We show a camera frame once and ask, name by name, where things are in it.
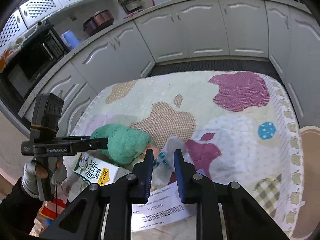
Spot green white milk carton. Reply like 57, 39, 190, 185
74, 153, 131, 186

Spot green knitted cloth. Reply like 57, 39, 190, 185
90, 124, 152, 165

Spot beige plastic trash bin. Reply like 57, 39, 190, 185
292, 126, 319, 239

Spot gloved left hand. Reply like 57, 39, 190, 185
21, 157, 67, 201

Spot white paper label sheet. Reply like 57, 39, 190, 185
131, 182, 197, 232

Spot patchwork quilt table cover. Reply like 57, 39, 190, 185
71, 71, 304, 237

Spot black microwave oven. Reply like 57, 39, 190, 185
1, 24, 69, 112

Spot blue cup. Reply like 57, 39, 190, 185
60, 30, 80, 50

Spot maroon rice cooker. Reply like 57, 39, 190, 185
83, 9, 114, 36

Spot white lattice upper cabinets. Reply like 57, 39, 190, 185
1, 0, 87, 51

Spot black floor mat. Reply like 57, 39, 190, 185
147, 60, 283, 85

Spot stacked pots on rack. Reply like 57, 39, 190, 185
118, 0, 144, 14

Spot white base cabinets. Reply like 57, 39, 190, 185
18, 0, 319, 131

